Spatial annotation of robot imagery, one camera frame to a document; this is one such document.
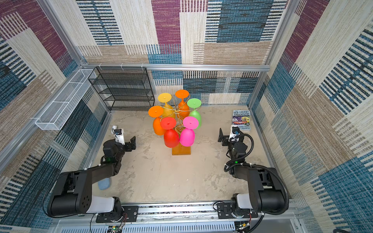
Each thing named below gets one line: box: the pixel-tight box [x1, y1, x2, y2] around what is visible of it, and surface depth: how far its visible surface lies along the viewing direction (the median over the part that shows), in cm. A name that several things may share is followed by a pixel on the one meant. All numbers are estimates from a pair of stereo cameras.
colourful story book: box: [232, 109, 251, 131], surface depth 111 cm
